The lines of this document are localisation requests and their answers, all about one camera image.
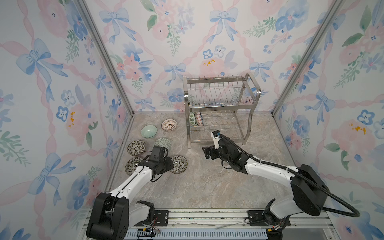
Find black corrugated cable conduit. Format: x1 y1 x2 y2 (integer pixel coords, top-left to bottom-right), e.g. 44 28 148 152
221 134 361 218

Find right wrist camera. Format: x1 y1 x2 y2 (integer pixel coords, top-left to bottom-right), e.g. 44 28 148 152
211 130 221 150

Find blue triangle pattern bowl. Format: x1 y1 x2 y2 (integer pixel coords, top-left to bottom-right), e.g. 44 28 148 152
195 112 204 126

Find right aluminium frame post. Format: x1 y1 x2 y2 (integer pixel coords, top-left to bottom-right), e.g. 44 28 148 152
271 0 344 117

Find aluminium frame post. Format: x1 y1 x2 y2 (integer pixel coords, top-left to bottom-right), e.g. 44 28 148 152
74 0 134 117
271 0 344 117

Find steel two-tier dish rack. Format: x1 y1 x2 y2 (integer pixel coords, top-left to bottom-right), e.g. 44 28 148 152
183 73 262 148

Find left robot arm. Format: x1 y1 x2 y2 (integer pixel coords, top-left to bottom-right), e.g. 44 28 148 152
86 146 174 240

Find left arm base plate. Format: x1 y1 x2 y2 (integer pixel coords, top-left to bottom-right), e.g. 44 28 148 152
130 210 170 227

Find green geometric pattern bowl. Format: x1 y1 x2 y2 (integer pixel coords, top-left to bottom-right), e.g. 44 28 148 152
154 138 172 151

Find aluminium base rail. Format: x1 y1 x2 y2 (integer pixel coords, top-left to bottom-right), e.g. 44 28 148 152
125 209 340 240

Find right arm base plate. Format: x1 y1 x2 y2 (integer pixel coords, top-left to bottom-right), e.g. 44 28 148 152
244 210 291 228

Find mint green bowl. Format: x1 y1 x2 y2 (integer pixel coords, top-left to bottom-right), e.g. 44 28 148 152
141 125 158 139

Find maroon patterned white bowl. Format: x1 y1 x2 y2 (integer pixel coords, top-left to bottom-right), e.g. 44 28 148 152
161 119 178 132

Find green leaf pattern bowl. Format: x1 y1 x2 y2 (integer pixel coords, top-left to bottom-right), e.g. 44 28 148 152
189 113 198 127

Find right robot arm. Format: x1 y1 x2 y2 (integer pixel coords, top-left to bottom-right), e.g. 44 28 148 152
202 131 361 233

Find left aluminium frame post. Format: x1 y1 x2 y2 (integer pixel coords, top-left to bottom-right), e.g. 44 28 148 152
74 0 134 117

